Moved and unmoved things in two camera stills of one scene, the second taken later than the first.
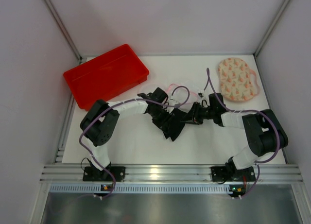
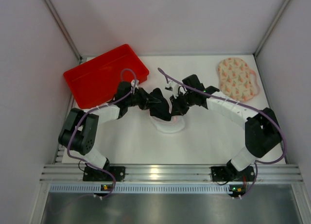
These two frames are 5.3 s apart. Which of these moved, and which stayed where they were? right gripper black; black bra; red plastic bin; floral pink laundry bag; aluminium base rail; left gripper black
Moved: black bra; left gripper black; right gripper black
Stayed: floral pink laundry bag; aluminium base rail; red plastic bin
